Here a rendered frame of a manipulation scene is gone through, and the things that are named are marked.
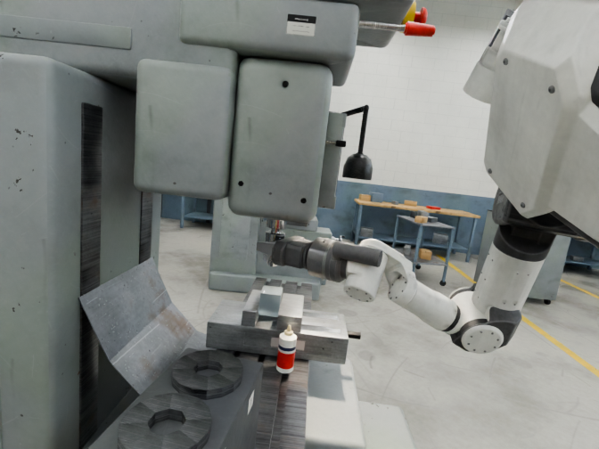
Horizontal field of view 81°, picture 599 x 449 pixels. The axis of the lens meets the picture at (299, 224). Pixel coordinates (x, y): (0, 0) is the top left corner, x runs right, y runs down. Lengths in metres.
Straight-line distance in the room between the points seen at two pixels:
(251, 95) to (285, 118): 0.08
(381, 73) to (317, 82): 6.91
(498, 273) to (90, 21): 0.91
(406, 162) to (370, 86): 1.65
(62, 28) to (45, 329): 0.57
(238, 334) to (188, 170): 0.42
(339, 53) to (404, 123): 6.86
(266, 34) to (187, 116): 0.21
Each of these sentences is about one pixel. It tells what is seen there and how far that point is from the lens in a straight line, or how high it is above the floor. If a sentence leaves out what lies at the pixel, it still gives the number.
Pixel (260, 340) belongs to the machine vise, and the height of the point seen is 0.99.
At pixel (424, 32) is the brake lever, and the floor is 1.69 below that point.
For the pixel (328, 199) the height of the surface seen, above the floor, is 1.36.
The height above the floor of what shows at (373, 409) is 0.76.
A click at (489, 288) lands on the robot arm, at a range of 0.79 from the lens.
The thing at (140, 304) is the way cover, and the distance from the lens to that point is 1.00.
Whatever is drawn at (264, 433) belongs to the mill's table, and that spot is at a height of 0.96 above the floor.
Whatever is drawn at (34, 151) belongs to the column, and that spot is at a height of 1.40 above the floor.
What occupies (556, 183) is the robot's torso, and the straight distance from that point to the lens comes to 0.50.
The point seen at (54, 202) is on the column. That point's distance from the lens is 0.76.
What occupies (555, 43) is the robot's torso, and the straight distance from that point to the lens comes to 0.46.
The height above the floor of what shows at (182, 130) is 1.47.
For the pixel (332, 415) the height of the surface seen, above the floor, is 0.88.
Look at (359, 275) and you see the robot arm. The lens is 0.71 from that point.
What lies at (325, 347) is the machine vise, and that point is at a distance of 0.92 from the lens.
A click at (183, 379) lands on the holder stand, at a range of 0.49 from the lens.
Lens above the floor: 1.43
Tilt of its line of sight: 10 degrees down
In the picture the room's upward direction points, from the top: 6 degrees clockwise
